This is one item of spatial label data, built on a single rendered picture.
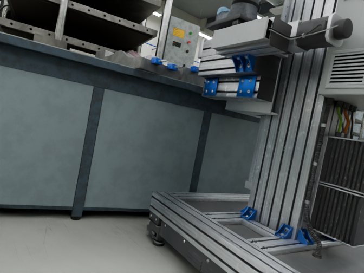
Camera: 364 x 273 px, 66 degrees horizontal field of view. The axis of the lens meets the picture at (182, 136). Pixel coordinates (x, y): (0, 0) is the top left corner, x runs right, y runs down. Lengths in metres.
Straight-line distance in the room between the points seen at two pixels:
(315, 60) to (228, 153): 0.83
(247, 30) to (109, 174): 0.96
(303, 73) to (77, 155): 1.07
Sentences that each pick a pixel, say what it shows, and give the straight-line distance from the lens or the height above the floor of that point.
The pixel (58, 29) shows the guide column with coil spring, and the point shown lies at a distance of 2.26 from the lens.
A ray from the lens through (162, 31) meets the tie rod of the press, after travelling 2.43.
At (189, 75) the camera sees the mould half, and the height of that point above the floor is 0.85.
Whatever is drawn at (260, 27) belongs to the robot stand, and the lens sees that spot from 0.99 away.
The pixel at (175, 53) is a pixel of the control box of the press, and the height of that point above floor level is 1.17.
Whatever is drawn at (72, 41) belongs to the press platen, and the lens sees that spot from 2.30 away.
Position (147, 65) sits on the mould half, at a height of 0.82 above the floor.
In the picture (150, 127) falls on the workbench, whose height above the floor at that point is 0.52.
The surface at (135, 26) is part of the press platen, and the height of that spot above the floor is 1.26.
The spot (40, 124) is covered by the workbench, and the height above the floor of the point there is 0.45.
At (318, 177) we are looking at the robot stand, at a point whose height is 0.47.
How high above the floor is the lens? 0.57
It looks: 3 degrees down
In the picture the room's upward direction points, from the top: 11 degrees clockwise
